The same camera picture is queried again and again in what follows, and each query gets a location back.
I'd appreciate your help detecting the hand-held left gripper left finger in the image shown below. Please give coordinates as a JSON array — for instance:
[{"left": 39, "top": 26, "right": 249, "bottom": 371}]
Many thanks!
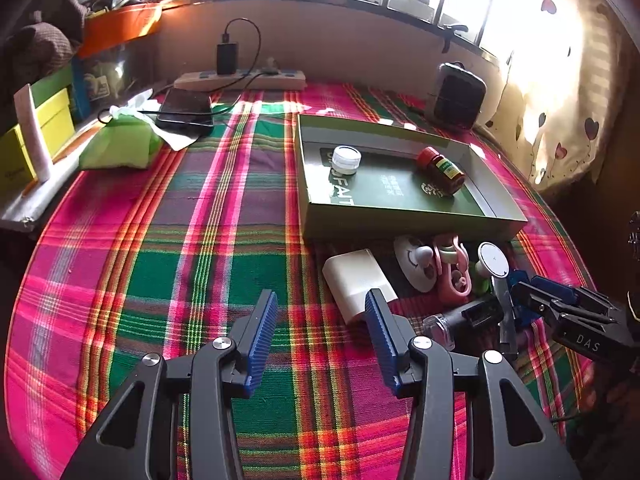
[{"left": 60, "top": 289, "right": 279, "bottom": 480}]

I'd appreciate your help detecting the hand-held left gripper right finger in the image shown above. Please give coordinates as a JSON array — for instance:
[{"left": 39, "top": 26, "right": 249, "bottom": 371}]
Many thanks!
[{"left": 365, "top": 288, "right": 583, "bottom": 480}]

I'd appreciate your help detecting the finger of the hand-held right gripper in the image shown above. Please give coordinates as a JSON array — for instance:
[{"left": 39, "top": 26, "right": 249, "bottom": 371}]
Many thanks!
[
  {"left": 531, "top": 275, "right": 618, "bottom": 312},
  {"left": 512, "top": 282, "right": 571, "bottom": 331}
]

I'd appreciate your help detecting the white charger adapter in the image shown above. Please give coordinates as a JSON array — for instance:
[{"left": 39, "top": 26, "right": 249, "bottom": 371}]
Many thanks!
[{"left": 321, "top": 248, "right": 398, "bottom": 326}]

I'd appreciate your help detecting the black item clear cap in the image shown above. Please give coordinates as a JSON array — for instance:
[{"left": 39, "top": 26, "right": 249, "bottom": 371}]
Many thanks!
[{"left": 421, "top": 294, "right": 503, "bottom": 352}]

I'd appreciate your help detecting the white panda face toy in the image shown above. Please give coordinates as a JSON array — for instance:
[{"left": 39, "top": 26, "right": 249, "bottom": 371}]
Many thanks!
[{"left": 393, "top": 234, "right": 442, "bottom": 292}]

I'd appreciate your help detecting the green cardboard box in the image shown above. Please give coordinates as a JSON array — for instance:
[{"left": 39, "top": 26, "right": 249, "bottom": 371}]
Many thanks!
[{"left": 297, "top": 114, "right": 528, "bottom": 243}]

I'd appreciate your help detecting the white round disc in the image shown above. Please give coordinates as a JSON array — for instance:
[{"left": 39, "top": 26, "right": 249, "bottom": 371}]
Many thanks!
[{"left": 476, "top": 241, "right": 512, "bottom": 281}]

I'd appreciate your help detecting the pink plastic clip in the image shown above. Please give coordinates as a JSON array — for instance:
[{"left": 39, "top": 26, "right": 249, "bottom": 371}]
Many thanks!
[{"left": 432, "top": 232, "right": 473, "bottom": 306}]

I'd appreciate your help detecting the plaid blanket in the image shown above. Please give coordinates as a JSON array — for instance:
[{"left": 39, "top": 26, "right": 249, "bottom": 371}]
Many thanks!
[{"left": 5, "top": 80, "right": 601, "bottom": 480}]

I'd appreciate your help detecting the brown bottle red cap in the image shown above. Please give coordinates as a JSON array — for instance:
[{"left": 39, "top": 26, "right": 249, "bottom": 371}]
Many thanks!
[{"left": 417, "top": 146, "right": 467, "bottom": 197}]

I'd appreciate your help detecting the small white jar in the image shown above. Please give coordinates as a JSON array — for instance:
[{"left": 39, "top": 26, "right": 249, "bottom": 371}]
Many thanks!
[{"left": 327, "top": 145, "right": 362, "bottom": 177}]

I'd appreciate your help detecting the cream heart print curtain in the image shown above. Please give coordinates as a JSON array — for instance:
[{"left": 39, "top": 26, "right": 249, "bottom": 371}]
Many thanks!
[{"left": 482, "top": 0, "right": 631, "bottom": 191}]

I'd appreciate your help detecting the small grey black heater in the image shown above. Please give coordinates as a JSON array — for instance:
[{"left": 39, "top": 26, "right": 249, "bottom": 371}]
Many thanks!
[{"left": 432, "top": 61, "right": 488, "bottom": 131}]

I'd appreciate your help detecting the white tissue paper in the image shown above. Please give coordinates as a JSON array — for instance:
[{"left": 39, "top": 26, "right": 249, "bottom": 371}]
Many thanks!
[{"left": 107, "top": 89, "right": 201, "bottom": 151}]

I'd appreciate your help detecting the green tissue pack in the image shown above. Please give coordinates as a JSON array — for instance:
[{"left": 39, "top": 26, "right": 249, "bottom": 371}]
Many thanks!
[{"left": 79, "top": 112, "right": 162, "bottom": 171}]

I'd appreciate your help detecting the black phone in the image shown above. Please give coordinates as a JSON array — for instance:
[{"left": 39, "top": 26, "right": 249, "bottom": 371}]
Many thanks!
[{"left": 156, "top": 87, "right": 216, "bottom": 136}]

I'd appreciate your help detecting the white board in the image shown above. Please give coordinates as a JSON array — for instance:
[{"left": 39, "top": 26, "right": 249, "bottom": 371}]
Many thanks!
[{"left": 0, "top": 120, "right": 108, "bottom": 233}]

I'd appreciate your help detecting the white power strip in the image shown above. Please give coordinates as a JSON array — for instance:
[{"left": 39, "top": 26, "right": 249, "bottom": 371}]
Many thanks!
[{"left": 174, "top": 67, "right": 307, "bottom": 92}]

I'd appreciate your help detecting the black charger block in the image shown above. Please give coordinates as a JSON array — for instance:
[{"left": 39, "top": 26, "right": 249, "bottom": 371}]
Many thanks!
[{"left": 216, "top": 32, "right": 240, "bottom": 77}]

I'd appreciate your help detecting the clear storage container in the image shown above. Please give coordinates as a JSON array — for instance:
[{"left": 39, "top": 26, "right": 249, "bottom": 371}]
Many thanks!
[{"left": 80, "top": 42, "right": 156, "bottom": 111}]

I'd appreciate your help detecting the white tube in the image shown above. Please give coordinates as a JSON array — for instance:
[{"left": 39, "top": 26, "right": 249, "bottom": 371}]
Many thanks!
[{"left": 14, "top": 85, "right": 53, "bottom": 182}]

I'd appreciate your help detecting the orange bin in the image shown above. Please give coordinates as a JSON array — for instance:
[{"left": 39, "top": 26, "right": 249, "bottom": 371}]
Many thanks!
[{"left": 77, "top": 2, "right": 163, "bottom": 58}]

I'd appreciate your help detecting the brown cloth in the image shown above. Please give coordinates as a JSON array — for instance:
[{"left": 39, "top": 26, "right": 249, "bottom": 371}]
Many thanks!
[{"left": 0, "top": 22, "right": 76, "bottom": 91}]

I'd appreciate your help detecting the black cable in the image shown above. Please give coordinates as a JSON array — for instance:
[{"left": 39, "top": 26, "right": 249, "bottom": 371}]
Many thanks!
[{"left": 205, "top": 17, "right": 263, "bottom": 111}]

